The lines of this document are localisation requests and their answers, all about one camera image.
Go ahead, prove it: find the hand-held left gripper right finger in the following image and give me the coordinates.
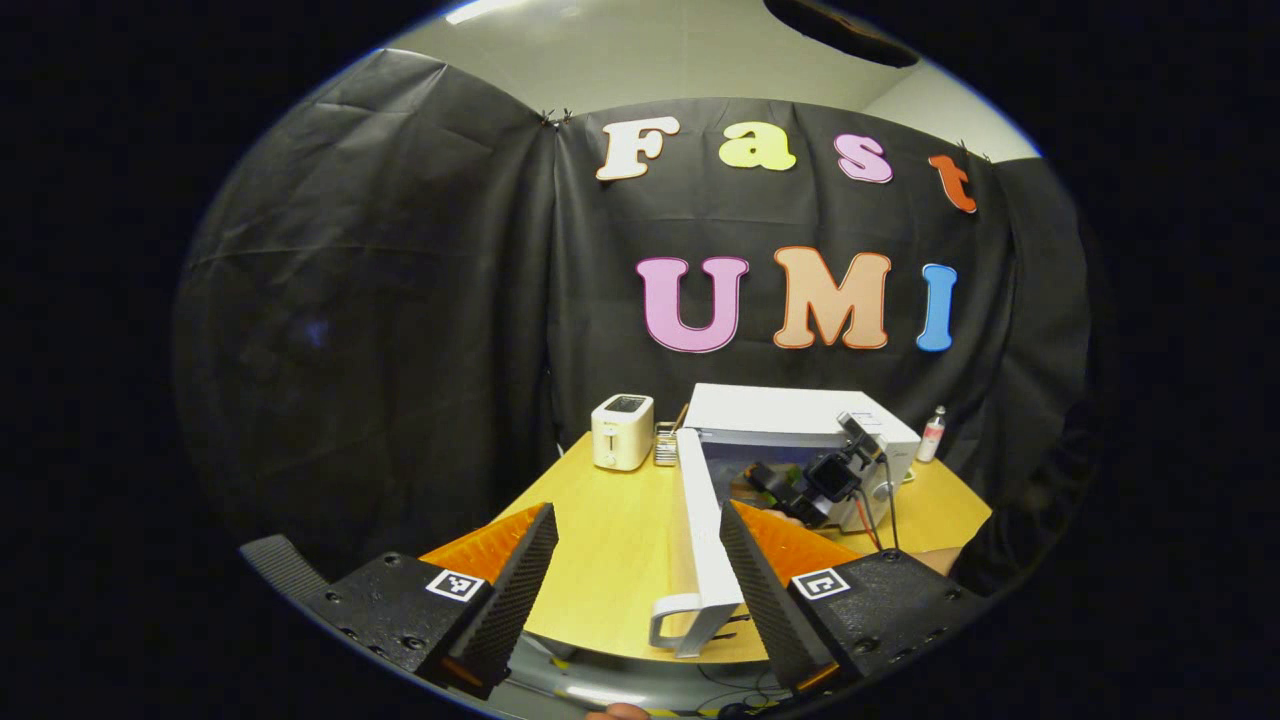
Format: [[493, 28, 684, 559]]
[[717, 499, 987, 694]]

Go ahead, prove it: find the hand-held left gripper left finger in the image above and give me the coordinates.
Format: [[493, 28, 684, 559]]
[[303, 502, 560, 701]]

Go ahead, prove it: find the white microwave oven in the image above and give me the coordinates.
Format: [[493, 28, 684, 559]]
[[648, 383, 921, 659]]

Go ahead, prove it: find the white toaster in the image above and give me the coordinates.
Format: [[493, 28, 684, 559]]
[[591, 393, 655, 472]]

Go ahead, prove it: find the black backdrop cloth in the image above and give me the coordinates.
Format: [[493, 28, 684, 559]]
[[172, 48, 1101, 591]]

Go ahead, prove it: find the red gripper cable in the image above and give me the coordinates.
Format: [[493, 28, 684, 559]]
[[850, 495, 883, 551]]

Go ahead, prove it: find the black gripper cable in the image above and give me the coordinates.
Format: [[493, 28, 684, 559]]
[[870, 455, 901, 551]]

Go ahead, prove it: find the black floor cable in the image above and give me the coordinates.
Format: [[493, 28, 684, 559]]
[[700, 665, 791, 717]]

